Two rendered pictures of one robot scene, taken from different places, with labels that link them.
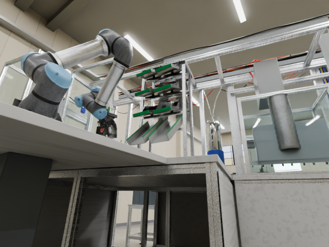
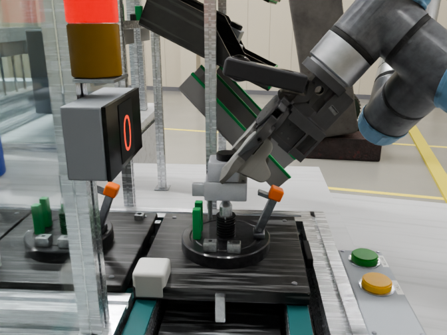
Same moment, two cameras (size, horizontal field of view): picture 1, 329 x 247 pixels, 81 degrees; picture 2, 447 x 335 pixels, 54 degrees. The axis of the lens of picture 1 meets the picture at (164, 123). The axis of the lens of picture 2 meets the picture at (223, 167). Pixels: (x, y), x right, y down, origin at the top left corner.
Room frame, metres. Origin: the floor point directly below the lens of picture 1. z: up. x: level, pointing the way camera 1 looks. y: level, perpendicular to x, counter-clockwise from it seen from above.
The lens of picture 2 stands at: (1.52, 0.96, 1.31)
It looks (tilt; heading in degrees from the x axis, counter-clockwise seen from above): 19 degrees down; 251
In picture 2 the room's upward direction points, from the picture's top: straight up
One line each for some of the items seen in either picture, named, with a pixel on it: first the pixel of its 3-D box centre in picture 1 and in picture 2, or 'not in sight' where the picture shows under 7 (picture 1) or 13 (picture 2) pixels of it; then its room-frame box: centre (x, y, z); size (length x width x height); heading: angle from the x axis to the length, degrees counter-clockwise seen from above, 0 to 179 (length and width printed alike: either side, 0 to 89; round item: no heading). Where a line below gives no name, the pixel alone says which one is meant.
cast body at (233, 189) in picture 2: (113, 137); (219, 174); (1.31, 0.36, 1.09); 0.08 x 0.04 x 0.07; 157
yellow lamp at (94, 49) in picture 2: not in sight; (94, 50); (1.49, 0.50, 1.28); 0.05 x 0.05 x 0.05
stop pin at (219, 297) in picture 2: not in sight; (220, 307); (1.35, 0.48, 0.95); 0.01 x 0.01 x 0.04; 67
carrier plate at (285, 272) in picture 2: not in sight; (225, 250); (1.31, 0.37, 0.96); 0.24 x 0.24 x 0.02; 67
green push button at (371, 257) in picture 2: not in sight; (364, 259); (1.11, 0.47, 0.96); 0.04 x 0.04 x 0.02
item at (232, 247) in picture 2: not in sight; (233, 246); (1.31, 0.42, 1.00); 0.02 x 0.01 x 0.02; 157
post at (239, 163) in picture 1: (234, 119); not in sight; (2.00, -0.79, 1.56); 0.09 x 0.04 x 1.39; 67
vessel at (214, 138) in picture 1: (213, 133); not in sight; (1.81, -0.50, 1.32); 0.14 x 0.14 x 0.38
